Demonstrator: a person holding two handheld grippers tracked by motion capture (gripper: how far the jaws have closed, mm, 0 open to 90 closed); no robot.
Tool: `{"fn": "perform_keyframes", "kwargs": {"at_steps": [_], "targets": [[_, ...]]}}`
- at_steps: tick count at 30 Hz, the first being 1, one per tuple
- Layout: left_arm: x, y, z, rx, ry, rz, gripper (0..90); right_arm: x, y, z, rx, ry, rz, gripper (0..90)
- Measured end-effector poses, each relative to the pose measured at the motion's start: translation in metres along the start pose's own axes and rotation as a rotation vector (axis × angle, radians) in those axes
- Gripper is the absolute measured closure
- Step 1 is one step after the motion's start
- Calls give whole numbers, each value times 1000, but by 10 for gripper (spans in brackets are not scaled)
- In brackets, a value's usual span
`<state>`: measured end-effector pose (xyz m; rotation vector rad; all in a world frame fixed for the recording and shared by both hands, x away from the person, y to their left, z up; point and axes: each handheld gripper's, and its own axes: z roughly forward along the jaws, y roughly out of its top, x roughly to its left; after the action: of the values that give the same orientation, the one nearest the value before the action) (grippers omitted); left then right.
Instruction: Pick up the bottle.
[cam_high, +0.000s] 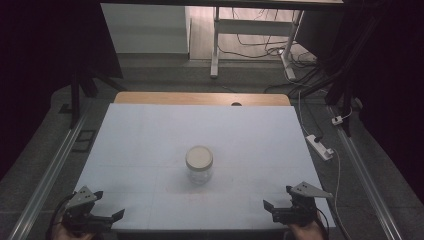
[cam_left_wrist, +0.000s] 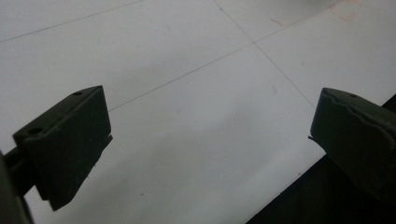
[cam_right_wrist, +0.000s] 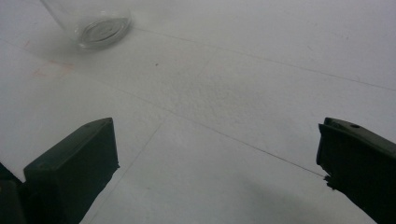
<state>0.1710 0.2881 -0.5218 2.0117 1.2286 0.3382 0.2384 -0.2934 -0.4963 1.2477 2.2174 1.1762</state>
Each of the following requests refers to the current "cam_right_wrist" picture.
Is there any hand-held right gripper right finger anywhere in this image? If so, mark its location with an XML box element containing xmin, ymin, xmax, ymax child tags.
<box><xmin>316</xmin><ymin>117</ymin><xmax>396</xmax><ymax>224</ymax></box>

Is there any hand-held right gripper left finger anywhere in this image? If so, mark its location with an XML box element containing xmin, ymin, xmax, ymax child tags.
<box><xmin>23</xmin><ymin>117</ymin><xmax>120</xmax><ymax>224</ymax></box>

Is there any clear glass jar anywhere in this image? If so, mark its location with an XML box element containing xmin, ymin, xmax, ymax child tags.
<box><xmin>40</xmin><ymin>0</ymin><xmax>133</xmax><ymax>51</ymax></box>

